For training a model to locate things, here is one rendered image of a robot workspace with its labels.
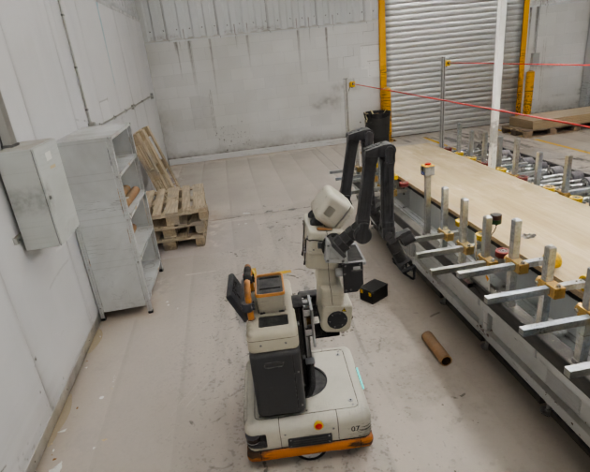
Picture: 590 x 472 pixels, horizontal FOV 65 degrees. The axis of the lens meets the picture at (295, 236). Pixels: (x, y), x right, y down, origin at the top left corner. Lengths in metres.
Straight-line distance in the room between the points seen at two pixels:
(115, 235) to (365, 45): 7.69
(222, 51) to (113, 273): 6.72
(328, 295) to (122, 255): 2.23
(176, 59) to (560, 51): 8.44
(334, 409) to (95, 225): 2.45
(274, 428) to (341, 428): 0.34
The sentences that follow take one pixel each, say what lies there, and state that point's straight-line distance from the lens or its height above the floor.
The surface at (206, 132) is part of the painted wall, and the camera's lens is 10.19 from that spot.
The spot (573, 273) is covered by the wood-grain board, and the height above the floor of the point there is 0.90.
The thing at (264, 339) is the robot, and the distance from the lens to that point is 2.24.
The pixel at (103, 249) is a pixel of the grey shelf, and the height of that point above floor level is 0.66.
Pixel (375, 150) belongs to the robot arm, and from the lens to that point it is 1.97.
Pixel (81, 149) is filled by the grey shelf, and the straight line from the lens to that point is 3.91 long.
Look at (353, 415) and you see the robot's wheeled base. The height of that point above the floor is 0.27.
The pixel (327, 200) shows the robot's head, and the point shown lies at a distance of 2.15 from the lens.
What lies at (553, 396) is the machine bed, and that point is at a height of 0.17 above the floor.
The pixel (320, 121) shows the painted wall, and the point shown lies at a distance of 10.39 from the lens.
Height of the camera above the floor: 2.02
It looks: 22 degrees down
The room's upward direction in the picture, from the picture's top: 6 degrees counter-clockwise
